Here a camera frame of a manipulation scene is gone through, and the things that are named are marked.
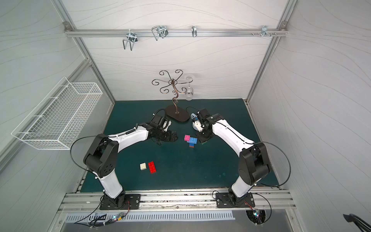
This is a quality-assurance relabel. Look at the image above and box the light blue long lego brick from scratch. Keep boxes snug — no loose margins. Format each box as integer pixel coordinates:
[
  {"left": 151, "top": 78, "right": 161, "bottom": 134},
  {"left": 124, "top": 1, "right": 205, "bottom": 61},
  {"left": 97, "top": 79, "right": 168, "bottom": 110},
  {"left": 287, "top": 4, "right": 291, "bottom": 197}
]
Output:
[{"left": 187, "top": 137, "right": 198, "bottom": 144}]

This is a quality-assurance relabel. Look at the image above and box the cream square lego brick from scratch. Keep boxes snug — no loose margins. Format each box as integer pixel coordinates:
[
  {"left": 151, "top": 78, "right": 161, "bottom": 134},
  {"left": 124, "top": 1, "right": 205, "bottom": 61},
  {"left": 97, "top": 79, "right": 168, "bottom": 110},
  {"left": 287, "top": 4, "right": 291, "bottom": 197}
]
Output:
[{"left": 140, "top": 163, "right": 147, "bottom": 171}]

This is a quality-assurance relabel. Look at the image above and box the red lego brick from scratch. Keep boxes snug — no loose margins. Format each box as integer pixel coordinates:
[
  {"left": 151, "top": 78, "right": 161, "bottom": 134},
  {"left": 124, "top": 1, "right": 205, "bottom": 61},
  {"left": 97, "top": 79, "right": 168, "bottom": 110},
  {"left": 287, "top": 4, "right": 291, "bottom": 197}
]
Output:
[{"left": 148, "top": 161, "right": 157, "bottom": 174}]

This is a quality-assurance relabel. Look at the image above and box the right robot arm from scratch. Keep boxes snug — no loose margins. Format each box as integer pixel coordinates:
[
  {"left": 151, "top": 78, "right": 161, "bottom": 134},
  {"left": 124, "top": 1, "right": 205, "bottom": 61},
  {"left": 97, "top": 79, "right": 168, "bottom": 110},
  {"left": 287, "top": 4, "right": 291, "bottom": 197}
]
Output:
[{"left": 192, "top": 108, "right": 271, "bottom": 205}]

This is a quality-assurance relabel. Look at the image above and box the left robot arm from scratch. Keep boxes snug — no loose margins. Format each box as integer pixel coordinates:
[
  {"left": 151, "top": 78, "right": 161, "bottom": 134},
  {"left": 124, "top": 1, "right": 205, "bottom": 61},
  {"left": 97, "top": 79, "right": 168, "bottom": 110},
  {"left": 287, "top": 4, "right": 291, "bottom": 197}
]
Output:
[{"left": 83, "top": 115, "right": 177, "bottom": 200}]

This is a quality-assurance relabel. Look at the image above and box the light blue mug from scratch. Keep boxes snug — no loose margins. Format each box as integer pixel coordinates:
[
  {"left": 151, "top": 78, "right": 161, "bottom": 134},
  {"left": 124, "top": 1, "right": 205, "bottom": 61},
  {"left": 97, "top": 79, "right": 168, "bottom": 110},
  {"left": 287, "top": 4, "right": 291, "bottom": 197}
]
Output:
[{"left": 190, "top": 113, "right": 199, "bottom": 121}]

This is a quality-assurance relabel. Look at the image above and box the bronze scroll cup stand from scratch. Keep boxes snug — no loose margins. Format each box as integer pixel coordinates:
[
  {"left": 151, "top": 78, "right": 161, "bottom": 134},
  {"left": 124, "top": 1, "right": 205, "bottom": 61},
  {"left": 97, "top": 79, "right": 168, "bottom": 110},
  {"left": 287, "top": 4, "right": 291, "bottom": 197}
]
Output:
[{"left": 151, "top": 69, "right": 193, "bottom": 122}]

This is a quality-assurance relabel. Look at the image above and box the clear wine glass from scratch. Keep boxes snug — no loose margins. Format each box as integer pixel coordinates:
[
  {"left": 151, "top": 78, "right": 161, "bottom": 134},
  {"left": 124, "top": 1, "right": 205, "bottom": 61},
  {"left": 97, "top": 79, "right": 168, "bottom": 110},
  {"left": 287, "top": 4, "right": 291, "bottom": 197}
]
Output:
[{"left": 185, "top": 76, "right": 194, "bottom": 101}]

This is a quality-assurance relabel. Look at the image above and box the metal single hook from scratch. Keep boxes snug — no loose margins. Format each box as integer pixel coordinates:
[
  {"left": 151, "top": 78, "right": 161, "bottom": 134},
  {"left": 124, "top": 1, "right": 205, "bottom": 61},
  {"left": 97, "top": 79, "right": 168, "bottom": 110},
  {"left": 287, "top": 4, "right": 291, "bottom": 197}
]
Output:
[{"left": 191, "top": 26, "right": 197, "bottom": 38}]

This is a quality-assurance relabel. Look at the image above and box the metal double hook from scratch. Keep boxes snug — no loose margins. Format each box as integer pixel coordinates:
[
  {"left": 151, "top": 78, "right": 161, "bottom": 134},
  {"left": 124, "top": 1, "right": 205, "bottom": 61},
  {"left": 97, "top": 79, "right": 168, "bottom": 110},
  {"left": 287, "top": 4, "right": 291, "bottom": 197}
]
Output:
[
  {"left": 151, "top": 25, "right": 169, "bottom": 41},
  {"left": 123, "top": 31, "right": 138, "bottom": 51}
]

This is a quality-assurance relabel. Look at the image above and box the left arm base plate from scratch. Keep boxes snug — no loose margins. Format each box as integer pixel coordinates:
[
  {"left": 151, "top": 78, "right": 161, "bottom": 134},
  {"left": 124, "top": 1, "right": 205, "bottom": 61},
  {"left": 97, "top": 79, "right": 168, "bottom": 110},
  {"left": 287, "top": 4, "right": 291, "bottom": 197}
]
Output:
[{"left": 100, "top": 193, "right": 141, "bottom": 210}]

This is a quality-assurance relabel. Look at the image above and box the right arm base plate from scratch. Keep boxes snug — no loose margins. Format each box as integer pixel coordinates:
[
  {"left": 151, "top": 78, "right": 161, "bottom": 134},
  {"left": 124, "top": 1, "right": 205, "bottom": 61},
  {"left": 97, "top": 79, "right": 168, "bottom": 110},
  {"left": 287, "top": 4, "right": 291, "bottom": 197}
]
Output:
[{"left": 214, "top": 192, "right": 255, "bottom": 208}]

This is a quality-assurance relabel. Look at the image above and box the white vented cable duct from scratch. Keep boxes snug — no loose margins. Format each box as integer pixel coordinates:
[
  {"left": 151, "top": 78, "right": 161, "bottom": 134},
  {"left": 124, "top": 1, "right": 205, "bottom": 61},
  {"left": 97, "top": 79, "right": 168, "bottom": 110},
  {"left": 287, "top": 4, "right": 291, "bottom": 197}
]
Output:
[{"left": 64, "top": 210, "right": 235, "bottom": 223}]

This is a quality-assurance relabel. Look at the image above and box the aluminium front rail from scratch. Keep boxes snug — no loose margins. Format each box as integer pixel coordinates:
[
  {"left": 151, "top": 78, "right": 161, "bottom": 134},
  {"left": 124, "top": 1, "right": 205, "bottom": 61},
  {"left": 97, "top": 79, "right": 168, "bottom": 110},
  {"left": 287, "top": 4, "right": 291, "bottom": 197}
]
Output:
[{"left": 58, "top": 187, "right": 296, "bottom": 213}]

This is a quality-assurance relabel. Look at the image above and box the white wire basket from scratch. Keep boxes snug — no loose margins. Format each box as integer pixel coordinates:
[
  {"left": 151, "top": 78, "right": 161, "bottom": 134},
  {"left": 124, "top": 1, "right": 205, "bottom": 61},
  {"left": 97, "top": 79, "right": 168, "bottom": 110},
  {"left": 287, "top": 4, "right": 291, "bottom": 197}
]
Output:
[{"left": 11, "top": 77, "right": 102, "bottom": 150}]

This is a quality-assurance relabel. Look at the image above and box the metal bracket hook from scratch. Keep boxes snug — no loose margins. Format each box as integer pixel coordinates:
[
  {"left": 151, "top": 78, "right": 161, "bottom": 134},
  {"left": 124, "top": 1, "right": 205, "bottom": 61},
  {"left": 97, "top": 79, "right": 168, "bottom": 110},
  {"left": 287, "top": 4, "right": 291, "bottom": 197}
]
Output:
[{"left": 251, "top": 26, "right": 277, "bottom": 38}]

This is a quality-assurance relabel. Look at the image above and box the aluminium cross rail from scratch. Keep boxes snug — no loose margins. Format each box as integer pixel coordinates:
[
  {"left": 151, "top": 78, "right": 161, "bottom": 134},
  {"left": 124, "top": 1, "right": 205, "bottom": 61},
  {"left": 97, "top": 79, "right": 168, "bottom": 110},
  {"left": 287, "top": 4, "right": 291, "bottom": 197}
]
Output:
[{"left": 65, "top": 28, "right": 289, "bottom": 38}]

